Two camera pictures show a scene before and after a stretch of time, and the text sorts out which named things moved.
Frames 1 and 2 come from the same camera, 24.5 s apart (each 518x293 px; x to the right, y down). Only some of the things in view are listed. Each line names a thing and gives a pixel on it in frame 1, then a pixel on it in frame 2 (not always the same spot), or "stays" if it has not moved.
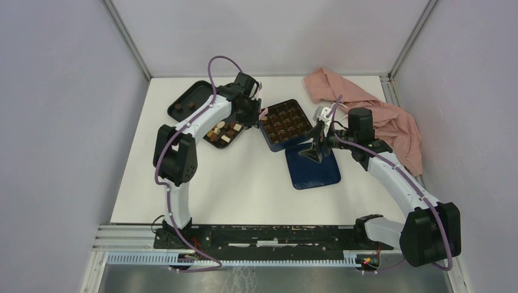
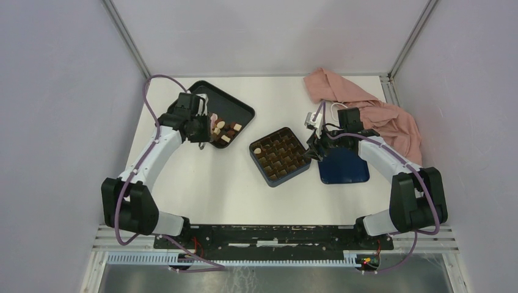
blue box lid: (306, 172) -> (343, 165)
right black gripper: (319, 134) stays
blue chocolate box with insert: (283, 124) -> (278, 157)
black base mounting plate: (270, 240) stays
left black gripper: (254, 119) -> (206, 135)
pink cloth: (392, 126) stays
